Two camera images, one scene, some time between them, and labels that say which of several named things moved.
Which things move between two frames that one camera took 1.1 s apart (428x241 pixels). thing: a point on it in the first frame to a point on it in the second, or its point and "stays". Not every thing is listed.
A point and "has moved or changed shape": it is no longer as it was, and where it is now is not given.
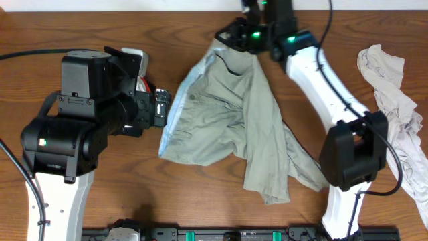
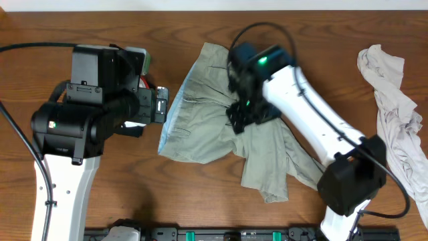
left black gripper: (160, 109) stays
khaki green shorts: (225, 111) has moved or changed shape
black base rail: (247, 234) stays
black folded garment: (136, 132) stays
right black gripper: (236, 28) to (239, 120)
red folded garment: (146, 85) stays
